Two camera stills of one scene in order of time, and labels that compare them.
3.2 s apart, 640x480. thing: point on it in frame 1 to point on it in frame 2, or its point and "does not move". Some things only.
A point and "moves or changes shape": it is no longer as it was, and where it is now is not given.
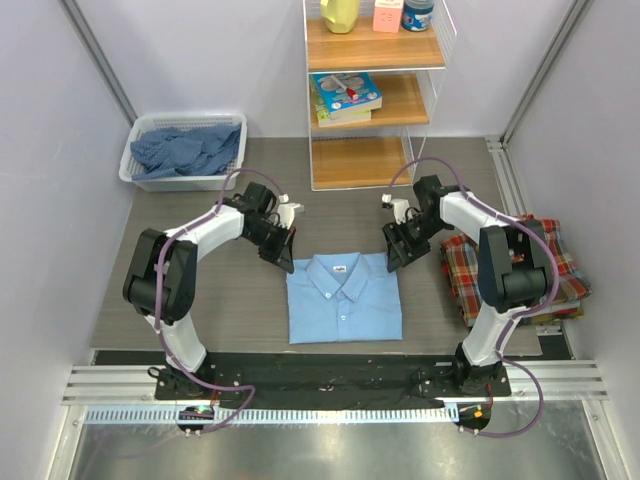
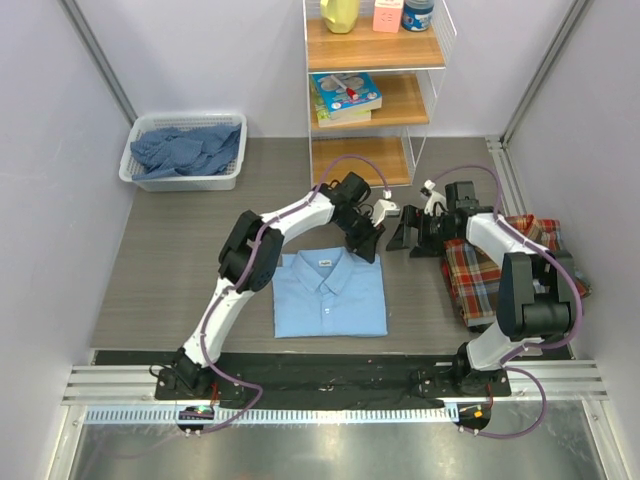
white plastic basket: (185, 152) does not move
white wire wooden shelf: (372, 72) does not move
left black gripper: (281, 254) to (365, 245)
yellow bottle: (340, 16) does not move
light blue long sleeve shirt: (343, 297) moves or changes shape
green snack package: (326, 117) does not move
